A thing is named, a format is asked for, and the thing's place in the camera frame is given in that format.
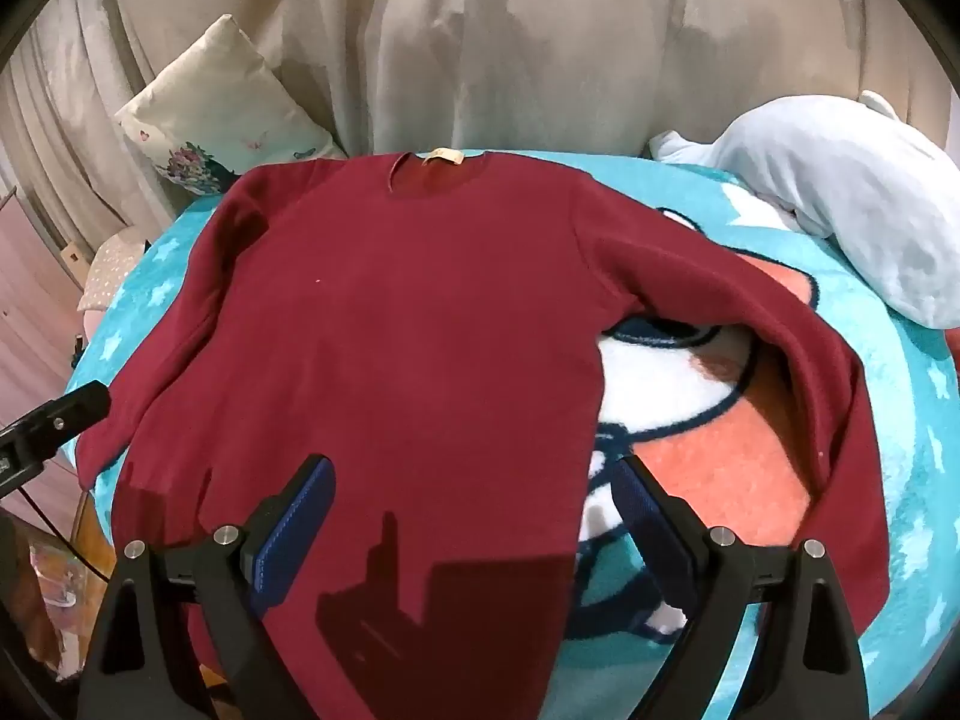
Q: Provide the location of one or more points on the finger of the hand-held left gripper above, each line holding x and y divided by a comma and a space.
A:
56, 420

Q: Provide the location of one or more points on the beige curtain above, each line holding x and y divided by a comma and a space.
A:
525, 37

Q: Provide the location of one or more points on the teal cartoon printed blanket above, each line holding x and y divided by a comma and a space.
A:
750, 435

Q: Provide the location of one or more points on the dark red sweater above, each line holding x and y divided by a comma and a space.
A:
390, 360

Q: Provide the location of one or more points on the white dotted cushion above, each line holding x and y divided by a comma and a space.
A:
109, 270

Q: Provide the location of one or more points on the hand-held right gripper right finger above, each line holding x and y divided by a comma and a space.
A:
646, 532

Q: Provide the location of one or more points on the pink wooden wardrobe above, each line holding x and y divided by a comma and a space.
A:
30, 292

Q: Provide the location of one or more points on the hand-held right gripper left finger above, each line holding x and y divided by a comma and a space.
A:
296, 532

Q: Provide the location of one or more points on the floral printed pillow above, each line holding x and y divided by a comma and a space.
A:
217, 120

